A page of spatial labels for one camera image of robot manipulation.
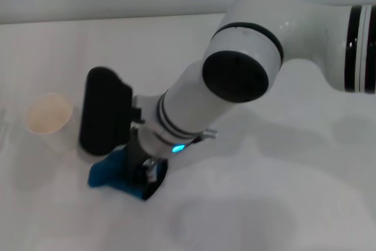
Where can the blue rag with black trim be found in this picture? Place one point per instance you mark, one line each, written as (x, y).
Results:
(111, 171)

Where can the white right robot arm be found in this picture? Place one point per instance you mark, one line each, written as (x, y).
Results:
(235, 80)

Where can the white paper cup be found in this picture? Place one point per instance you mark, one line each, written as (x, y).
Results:
(48, 115)

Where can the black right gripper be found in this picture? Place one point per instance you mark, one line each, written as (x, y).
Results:
(135, 151)

